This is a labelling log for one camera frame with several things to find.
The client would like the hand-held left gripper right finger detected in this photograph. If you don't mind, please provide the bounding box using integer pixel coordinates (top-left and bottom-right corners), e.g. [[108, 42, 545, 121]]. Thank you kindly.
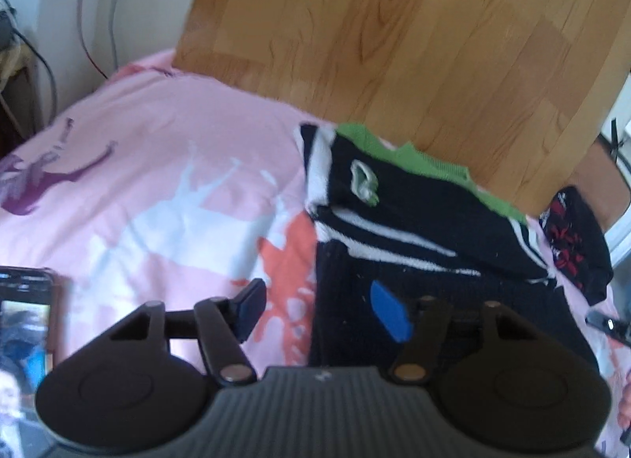
[[370, 280, 577, 386]]

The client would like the green and navy knit sweater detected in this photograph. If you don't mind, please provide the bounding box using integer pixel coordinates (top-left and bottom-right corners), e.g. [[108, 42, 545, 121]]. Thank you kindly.
[[296, 123, 599, 375]]

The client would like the wooden headboard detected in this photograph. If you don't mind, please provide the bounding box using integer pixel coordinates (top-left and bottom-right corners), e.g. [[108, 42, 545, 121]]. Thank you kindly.
[[174, 0, 631, 222]]

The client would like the brown wooden panel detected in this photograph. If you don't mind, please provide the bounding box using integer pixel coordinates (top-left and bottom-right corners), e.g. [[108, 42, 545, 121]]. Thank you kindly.
[[567, 137, 631, 239]]

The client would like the black and red patterned garment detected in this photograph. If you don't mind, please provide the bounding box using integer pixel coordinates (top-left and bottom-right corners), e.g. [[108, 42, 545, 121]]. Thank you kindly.
[[540, 186, 614, 305]]

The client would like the smartphone in clear case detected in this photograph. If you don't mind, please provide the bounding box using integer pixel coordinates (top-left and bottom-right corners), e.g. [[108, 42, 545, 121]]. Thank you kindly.
[[0, 267, 62, 458]]

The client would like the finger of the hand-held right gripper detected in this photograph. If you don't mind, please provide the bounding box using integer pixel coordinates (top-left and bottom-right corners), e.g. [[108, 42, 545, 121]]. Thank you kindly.
[[586, 311, 631, 346]]

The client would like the black wall cable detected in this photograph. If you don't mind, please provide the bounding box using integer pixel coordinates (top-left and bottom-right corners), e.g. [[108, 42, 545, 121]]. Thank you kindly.
[[106, 0, 135, 70]]

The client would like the red wall cable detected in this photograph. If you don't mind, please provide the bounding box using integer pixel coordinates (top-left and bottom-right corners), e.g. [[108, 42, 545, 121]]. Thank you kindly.
[[78, 0, 108, 80]]

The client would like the pink deer print bedsheet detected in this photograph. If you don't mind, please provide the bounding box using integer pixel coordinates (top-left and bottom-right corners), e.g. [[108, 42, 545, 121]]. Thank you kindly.
[[0, 50, 631, 458]]

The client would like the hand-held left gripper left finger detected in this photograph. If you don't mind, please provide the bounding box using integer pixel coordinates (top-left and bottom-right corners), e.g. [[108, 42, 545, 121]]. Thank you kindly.
[[74, 279, 267, 386]]

